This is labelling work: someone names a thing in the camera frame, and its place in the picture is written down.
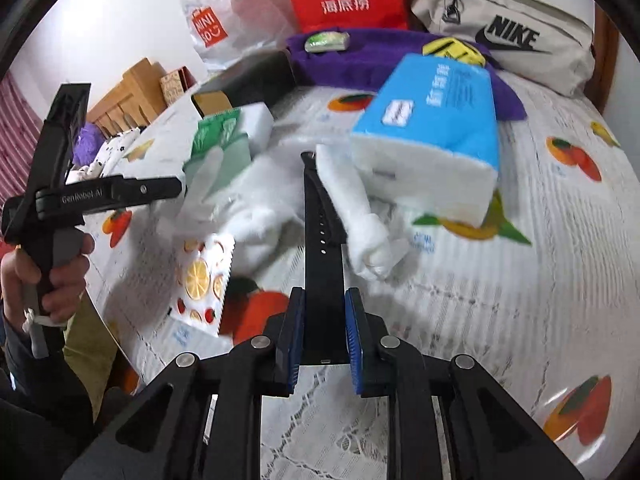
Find olive green cloth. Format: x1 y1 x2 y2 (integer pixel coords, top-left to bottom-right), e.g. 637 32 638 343
62 294 132 403

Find white spotted cloth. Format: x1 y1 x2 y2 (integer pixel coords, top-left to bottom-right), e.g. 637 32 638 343
65 127 142 184

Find green and white tissue pack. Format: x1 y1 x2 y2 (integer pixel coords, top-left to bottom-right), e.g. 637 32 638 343
182 102 275 196

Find beige waist bag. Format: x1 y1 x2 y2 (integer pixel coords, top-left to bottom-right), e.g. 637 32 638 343
410 0 596 98

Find black strap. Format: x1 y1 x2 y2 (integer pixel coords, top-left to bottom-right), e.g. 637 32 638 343
300 151 351 367

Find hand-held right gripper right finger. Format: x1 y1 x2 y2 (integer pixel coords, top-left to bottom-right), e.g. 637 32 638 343
345 287 586 480

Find person's left forearm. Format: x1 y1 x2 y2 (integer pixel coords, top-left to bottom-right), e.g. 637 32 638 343
0 307 101 441

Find fruit print tissue packet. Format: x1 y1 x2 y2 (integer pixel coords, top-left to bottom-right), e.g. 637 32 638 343
170 232 237 335

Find white plastic bag orange logo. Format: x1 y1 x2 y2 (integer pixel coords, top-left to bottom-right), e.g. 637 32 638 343
172 0 296 72

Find patterned cardboard box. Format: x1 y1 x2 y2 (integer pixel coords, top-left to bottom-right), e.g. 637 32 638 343
159 67 199 107

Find red striped curtain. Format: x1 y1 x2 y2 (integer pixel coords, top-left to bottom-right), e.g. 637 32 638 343
0 72 44 207

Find person's left hand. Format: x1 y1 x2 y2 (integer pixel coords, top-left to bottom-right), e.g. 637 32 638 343
0 232 97 332

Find brown cardboard boxes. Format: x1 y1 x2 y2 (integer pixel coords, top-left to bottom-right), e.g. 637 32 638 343
87 57 167 137

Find purple cloth with yellow print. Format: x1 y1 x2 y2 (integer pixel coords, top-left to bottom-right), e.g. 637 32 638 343
285 29 528 122

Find blue tissue pack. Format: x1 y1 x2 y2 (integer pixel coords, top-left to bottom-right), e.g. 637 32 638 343
349 53 502 227

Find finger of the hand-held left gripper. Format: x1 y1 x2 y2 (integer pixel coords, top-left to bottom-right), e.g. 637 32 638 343
107 176 184 208

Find purple plush toy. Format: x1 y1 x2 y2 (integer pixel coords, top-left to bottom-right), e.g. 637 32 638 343
74 122 104 167

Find fruit print bed sheet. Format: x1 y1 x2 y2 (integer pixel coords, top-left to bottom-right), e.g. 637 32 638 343
80 82 628 480

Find small green packet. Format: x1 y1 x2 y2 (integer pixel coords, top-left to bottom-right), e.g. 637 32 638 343
304 32 352 54

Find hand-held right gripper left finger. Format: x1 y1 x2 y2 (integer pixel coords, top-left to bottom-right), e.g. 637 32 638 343
62 287 306 480

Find black tissue pack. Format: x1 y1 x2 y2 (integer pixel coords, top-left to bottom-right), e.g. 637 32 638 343
191 50 297 120

